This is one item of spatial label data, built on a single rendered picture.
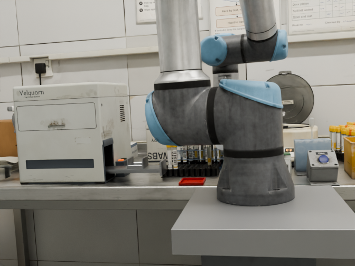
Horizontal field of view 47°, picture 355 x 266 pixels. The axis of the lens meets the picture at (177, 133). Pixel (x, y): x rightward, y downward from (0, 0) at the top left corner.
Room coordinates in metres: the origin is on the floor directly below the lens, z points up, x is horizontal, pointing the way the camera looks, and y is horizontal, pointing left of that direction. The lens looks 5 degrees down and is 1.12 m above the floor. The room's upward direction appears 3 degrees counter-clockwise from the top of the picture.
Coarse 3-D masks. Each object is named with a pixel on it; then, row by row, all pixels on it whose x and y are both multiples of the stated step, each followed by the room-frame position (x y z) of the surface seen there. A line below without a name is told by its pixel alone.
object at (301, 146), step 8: (296, 144) 1.17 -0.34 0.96; (304, 144) 1.17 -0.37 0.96; (312, 144) 1.16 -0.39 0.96; (320, 144) 1.16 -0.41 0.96; (328, 144) 1.15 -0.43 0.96; (296, 152) 1.17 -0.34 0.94; (304, 152) 1.17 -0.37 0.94; (296, 160) 1.17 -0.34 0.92; (304, 160) 1.17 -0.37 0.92; (296, 168) 1.17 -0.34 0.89; (304, 168) 1.17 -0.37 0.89
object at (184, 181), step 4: (180, 180) 1.13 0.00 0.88; (184, 180) 1.15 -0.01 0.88; (188, 180) 1.15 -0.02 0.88; (192, 180) 1.15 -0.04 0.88; (196, 180) 1.14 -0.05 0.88; (200, 180) 1.14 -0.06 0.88; (204, 180) 1.13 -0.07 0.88; (180, 184) 1.10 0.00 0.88; (184, 184) 1.10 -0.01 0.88; (188, 184) 1.10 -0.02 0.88; (192, 184) 1.09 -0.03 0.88; (196, 184) 1.09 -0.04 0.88; (200, 184) 1.09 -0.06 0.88
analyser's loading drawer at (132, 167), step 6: (132, 156) 1.22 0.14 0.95; (132, 162) 1.22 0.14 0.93; (138, 162) 1.23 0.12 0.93; (144, 162) 1.18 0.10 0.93; (162, 162) 1.17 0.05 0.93; (108, 168) 1.20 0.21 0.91; (114, 168) 1.20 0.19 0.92; (120, 168) 1.19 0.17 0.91; (126, 168) 1.19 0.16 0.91; (132, 168) 1.17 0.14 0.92; (138, 168) 1.17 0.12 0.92; (144, 168) 1.17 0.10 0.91; (150, 168) 1.17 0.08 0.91; (156, 168) 1.16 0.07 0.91; (162, 168) 1.16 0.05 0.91; (162, 174) 1.16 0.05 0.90
